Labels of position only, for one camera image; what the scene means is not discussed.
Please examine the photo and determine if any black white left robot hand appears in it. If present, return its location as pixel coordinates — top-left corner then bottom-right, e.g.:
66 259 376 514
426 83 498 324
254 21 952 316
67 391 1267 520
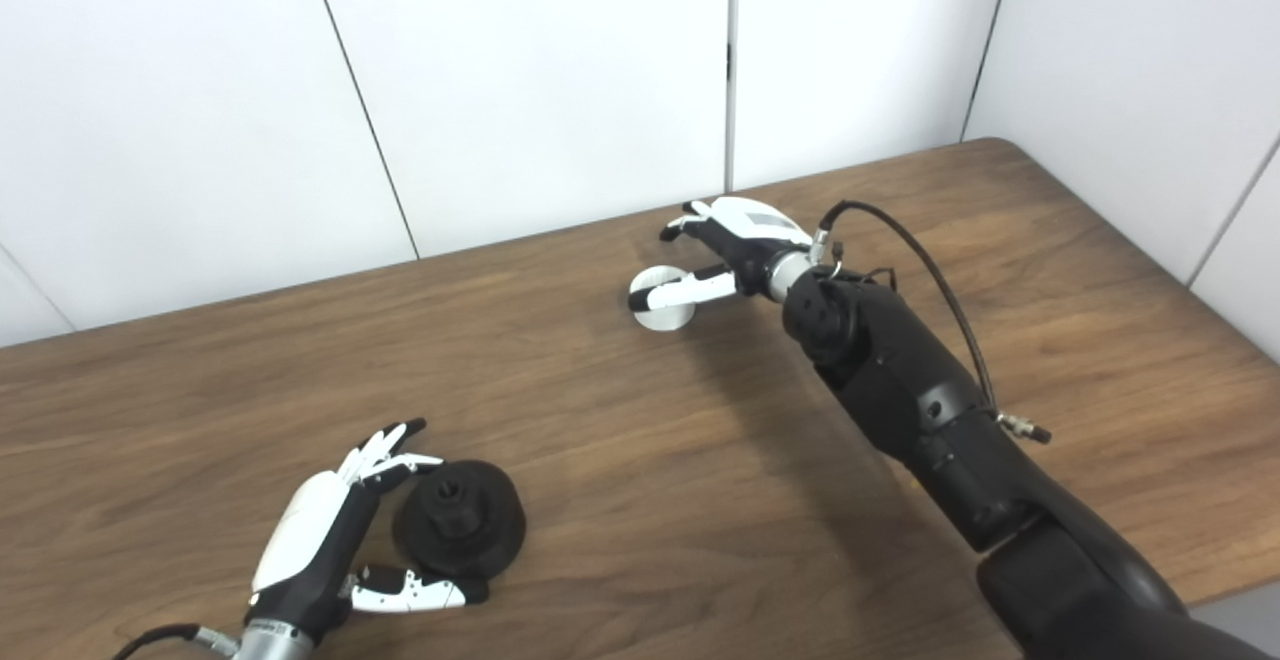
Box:
248 418 491 641

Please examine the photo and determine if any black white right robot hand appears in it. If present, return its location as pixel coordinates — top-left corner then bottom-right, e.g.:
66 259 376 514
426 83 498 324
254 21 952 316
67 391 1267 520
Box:
628 197 813 313

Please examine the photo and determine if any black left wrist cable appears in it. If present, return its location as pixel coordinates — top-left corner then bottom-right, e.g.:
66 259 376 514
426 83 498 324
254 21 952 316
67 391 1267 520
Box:
110 624 241 660

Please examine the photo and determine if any white plastic ring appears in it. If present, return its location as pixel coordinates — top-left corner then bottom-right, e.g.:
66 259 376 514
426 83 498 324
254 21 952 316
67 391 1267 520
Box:
628 266 696 331

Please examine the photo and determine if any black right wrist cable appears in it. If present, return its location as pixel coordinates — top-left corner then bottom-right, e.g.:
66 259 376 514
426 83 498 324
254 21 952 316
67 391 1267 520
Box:
812 200 1053 444

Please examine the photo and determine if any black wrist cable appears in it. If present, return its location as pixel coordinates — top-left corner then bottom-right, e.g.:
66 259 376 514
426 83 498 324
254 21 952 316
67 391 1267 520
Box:
812 200 1053 444
110 624 241 660

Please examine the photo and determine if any round black stepped part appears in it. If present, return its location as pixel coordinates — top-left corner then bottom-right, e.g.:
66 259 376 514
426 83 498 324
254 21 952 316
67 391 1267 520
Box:
392 459 528 581

